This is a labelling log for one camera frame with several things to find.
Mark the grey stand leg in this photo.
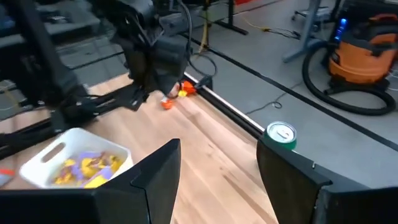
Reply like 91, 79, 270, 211
282, 0, 331, 63

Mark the grey side table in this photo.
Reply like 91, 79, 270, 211
34, 11, 101, 35

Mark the yellow extension cable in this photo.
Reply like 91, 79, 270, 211
198, 9, 271, 54

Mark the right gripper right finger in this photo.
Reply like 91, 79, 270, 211
257, 139, 332, 224

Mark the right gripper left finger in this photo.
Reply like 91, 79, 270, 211
99, 139, 182, 224

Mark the black tripod stand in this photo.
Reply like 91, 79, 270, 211
213, 0, 249, 35

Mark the orange shop vacuum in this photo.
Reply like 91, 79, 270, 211
328, 0, 398, 86
302, 40, 397, 116

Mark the orange Reese's pack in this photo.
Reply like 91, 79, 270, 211
160, 96, 175, 110
0, 167, 16, 187
177, 80, 197, 98

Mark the thin black floor cable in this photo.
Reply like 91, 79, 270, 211
245, 82, 304, 115

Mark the black aluminium table frame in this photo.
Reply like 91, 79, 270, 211
0, 73, 265, 159

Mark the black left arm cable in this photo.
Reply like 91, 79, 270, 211
178, 0, 218, 78

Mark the black table clamp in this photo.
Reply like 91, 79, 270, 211
195, 75, 214, 91

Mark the white plastic bin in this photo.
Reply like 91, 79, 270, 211
19, 127, 134, 190

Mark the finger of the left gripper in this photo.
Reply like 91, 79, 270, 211
155, 67, 184, 96

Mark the green Sprite can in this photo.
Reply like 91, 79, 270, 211
263, 121, 298, 151

